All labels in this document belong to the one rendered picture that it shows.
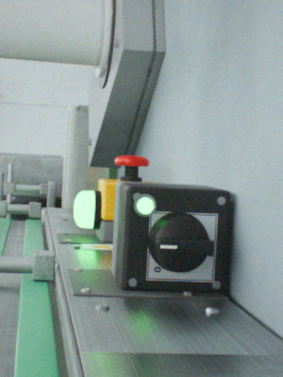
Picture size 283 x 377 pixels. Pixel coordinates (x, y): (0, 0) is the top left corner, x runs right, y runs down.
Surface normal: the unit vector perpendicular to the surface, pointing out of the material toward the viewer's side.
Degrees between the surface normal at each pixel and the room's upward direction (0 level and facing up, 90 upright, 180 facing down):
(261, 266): 0
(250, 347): 90
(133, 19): 90
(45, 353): 90
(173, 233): 90
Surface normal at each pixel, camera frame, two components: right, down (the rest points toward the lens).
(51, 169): 0.15, 0.06
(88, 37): 0.15, 0.40
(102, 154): 0.02, 0.90
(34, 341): 0.05, -1.00
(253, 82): -0.99, -0.04
